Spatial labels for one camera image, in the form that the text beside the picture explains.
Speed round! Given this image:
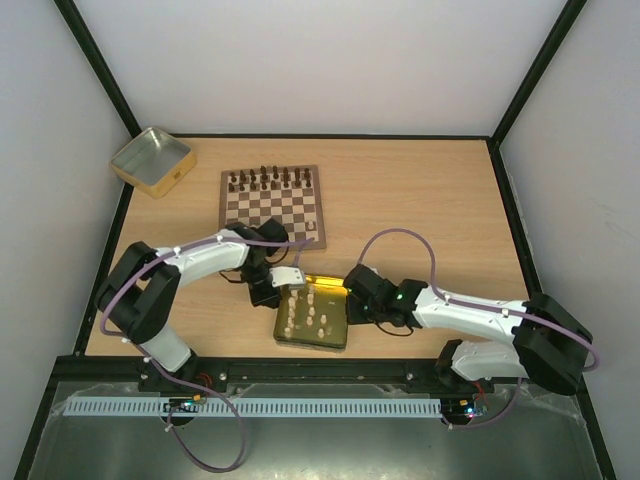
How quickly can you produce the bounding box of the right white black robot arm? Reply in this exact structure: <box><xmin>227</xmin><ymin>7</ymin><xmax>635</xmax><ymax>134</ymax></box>
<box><xmin>343</xmin><ymin>264</ymin><xmax>593</xmax><ymax>396</ymax></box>

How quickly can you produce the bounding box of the purple cable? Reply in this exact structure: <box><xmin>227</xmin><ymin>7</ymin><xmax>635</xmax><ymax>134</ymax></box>
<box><xmin>357</xmin><ymin>228</ymin><xmax>601</xmax><ymax>431</ymax></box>
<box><xmin>99</xmin><ymin>234</ymin><xmax>316</xmax><ymax>471</ymax></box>

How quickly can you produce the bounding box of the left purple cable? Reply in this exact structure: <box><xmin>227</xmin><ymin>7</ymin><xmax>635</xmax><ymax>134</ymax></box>
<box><xmin>99</xmin><ymin>234</ymin><xmax>316</xmax><ymax>471</ymax></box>

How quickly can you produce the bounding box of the black frame post right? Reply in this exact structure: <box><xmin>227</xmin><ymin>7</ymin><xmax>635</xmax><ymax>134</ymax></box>
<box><xmin>489</xmin><ymin>0</ymin><xmax>591</xmax><ymax>146</ymax></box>

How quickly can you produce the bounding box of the black frame post left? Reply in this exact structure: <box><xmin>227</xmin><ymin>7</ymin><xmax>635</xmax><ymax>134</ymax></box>
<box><xmin>54</xmin><ymin>0</ymin><xmax>142</xmax><ymax>137</ymax></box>

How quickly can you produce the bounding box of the gold tin with white pieces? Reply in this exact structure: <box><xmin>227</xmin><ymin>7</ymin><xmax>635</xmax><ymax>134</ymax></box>
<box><xmin>273</xmin><ymin>275</ymin><xmax>348</xmax><ymax>352</ymax></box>

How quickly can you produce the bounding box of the slotted grey cable duct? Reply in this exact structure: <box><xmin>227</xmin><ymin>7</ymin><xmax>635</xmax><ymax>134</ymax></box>
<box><xmin>63</xmin><ymin>397</ymin><xmax>441</xmax><ymax>418</ymax></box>

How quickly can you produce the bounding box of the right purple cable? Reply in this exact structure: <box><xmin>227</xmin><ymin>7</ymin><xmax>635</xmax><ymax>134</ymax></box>
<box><xmin>357</xmin><ymin>228</ymin><xmax>601</xmax><ymax>431</ymax></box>

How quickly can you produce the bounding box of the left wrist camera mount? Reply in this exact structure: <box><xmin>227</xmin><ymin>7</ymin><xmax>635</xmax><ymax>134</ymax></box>
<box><xmin>270</xmin><ymin>266</ymin><xmax>307</xmax><ymax>289</ymax></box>

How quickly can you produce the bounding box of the empty gold square tin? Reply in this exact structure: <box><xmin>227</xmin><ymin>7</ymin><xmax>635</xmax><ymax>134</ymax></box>
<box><xmin>110</xmin><ymin>127</ymin><xmax>197</xmax><ymax>199</ymax></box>

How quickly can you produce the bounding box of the black frame post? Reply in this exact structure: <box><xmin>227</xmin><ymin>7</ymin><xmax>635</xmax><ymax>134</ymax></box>
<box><xmin>54</xmin><ymin>0</ymin><xmax>142</xmax><ymax>137</ymax></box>
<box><xmin>489</xmin><ymin>0</ymin><xmax>591</xmax><ymax>146</ymax></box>

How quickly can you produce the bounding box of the wooden chess board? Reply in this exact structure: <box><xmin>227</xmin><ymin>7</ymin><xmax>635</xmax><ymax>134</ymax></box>
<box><xmin>218</xmin><ymin>165</ymin><xmax>327</xmax><ymax>250</ymax></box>

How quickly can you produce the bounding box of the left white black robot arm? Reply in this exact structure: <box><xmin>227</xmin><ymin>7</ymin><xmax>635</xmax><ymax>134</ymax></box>
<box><xmin>95</xmin><ymin>218</ymin><xmax>288</xmax><ymax>373</ymax></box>

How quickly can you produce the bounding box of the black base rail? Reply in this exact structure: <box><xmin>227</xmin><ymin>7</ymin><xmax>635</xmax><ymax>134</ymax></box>
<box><xmin>51</xmin><ymin>355</ymin><xmax>494</xmax><ymax>396</ymax></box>

